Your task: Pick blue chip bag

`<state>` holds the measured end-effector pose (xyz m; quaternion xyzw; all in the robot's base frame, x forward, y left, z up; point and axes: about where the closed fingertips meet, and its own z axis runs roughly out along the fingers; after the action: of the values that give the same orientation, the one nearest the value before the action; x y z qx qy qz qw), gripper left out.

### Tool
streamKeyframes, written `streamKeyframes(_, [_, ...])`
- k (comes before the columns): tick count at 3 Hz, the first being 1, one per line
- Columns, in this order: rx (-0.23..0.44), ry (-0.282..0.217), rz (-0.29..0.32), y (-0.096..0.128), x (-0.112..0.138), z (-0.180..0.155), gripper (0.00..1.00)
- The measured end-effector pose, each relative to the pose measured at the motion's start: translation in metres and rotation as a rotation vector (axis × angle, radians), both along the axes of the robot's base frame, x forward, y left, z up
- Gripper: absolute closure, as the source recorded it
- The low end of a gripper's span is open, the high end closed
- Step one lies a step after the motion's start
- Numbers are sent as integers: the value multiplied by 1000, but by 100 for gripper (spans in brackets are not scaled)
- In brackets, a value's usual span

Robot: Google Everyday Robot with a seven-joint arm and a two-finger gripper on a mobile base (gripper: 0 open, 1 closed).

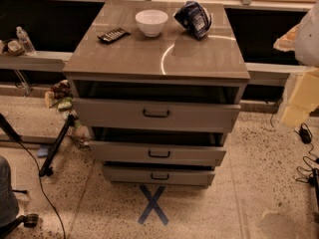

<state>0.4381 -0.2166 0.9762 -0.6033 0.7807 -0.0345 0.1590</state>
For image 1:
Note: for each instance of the black tripod leg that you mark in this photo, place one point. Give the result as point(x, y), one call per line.
point(46, 169)

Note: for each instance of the black remote control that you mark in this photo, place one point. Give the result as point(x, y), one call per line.
point(113, 36)

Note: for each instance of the white ceramic bowl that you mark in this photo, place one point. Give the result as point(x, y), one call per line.
point(151, 22)

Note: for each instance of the clear water bottle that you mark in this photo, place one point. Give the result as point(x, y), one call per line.
point(25, 41)

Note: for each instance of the black power adapter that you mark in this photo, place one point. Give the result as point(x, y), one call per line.
point(305, 133)

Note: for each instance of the bottom grey drawer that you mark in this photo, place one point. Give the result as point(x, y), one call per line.
point(158, 175)

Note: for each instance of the top grey drawer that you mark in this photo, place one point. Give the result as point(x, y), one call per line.
point(156, 115)

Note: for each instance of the blue tape floor cross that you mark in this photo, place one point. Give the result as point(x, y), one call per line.
point(153, 205)

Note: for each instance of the pile of snack packages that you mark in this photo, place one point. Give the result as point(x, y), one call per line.
point(60, 97)

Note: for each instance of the grey drawer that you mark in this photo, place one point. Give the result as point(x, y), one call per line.
point(157, 153)
point(156, 115)
point(158, 175)

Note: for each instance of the grey drawer cabinet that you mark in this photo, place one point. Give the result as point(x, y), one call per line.
point(171, 67)

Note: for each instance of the office chair base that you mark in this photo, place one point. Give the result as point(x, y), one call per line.
point(29, 221)

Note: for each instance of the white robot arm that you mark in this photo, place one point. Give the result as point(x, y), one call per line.
point(303, 40)

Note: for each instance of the basket with items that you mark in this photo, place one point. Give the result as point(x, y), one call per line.
point(11, 47)

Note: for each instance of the middle grey drawer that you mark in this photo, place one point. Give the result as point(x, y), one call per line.
point(157, 153)

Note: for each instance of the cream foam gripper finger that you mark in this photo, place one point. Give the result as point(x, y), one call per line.
point(286, 42)
point(304, 99)

